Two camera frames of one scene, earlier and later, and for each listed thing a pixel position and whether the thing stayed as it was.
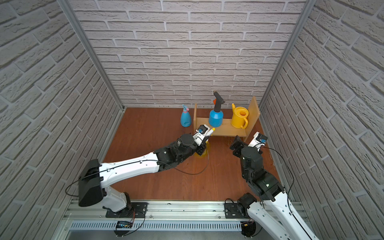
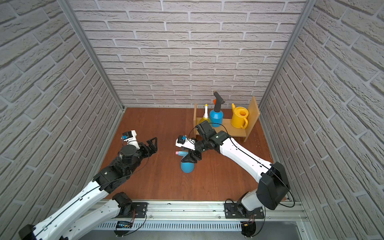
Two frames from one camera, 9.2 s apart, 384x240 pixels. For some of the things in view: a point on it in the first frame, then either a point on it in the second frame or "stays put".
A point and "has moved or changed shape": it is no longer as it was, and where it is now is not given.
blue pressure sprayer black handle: (216, 117) stays put
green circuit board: (124, 224) stays put
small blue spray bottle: (185, 119) to (186, 167)
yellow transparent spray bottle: (208, 133) has moved or changed shape
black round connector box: (248, 228) stays put
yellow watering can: (239, 119) stays put
